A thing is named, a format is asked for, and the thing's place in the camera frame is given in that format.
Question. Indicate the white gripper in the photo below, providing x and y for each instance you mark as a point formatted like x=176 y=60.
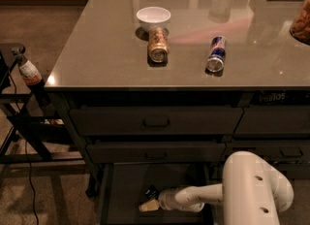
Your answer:
x=166 y=200

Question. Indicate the blue rxbar blueberry wrapper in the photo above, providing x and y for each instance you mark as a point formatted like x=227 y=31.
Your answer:
x=151 y=192

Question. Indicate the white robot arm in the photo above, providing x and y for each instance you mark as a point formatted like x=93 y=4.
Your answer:
x=252 y=193

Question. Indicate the open bottom drawer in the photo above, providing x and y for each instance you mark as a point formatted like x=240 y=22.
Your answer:
x=124 y=186

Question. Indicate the middle left drawer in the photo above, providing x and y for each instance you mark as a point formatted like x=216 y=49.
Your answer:
x=126 y=152

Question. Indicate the top left drawer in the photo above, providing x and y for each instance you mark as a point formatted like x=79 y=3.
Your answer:
x=155 y=120

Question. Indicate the dark counter cabinet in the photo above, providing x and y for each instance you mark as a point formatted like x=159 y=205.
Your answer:
x=105 y=63

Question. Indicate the top right drawer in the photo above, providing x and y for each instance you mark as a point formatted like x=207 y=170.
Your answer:
x=273 y=121

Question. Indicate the bottom right drawer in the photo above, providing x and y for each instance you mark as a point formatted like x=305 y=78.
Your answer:
x=293 y=171

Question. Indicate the dark side stand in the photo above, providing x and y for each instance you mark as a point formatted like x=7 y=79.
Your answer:
x=31 y=128

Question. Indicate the blue red bull can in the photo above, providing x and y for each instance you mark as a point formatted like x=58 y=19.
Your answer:
x=217 y=54

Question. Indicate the gold soda can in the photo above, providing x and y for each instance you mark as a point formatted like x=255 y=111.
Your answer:
x=157 y=45

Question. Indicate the cheetos snack bag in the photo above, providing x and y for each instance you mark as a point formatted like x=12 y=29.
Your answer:
x=281 y=98

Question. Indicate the cola bottle with label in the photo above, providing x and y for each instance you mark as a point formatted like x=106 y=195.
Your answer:
x=32 y=77

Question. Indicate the white ceramic bowl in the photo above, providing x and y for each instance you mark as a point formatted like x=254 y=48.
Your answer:
x=153 y=17

